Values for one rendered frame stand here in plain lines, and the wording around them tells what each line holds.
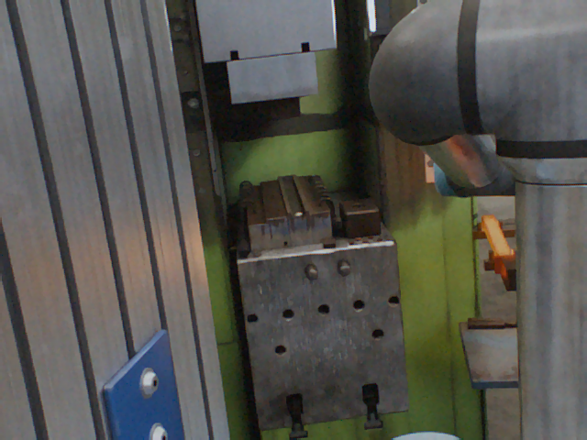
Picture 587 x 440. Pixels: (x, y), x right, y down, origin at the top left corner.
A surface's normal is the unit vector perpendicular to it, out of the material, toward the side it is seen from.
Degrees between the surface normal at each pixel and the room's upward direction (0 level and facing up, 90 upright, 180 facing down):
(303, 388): 90
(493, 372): 0
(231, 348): 90
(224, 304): 90
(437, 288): 90
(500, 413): 0
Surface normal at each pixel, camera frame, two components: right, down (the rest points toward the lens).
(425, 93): -0.59, 0.55
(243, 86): 0.08, 0.27
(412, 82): -0.70, 0.36
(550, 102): -0.56, 0.18
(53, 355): 0.96, -0.03
